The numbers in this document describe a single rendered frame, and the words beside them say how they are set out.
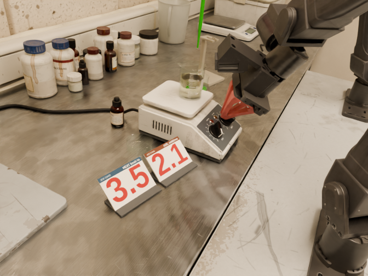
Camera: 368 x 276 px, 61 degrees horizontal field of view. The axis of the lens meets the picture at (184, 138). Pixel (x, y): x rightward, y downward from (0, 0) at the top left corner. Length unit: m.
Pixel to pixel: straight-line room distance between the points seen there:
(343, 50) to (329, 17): 1.54
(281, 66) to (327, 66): 1.49
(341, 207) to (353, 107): 0.59
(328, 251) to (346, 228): 0.06
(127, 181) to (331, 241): 0.32
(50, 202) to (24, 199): 0.04
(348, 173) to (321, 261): 0.15
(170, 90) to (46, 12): 0.48
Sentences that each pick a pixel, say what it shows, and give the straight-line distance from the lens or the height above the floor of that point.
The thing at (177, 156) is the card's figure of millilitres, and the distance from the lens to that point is 0.60.
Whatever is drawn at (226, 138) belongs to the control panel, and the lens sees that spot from 0.65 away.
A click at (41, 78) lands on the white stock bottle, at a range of 0.83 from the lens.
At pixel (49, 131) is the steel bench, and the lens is 0.72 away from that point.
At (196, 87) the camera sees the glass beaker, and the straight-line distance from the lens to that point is 0.64.
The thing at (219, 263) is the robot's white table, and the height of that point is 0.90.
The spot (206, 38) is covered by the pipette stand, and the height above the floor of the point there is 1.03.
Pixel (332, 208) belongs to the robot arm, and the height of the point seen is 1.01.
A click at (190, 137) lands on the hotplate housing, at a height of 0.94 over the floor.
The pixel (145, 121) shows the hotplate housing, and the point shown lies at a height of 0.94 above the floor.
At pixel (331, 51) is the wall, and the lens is 2.04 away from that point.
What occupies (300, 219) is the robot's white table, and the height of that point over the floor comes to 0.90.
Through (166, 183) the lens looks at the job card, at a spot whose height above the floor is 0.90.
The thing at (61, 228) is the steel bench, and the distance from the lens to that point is 0.52.
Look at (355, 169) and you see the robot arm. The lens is 0.44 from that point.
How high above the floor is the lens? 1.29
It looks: 34 degrees down
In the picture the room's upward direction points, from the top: 7 degrees clockwise
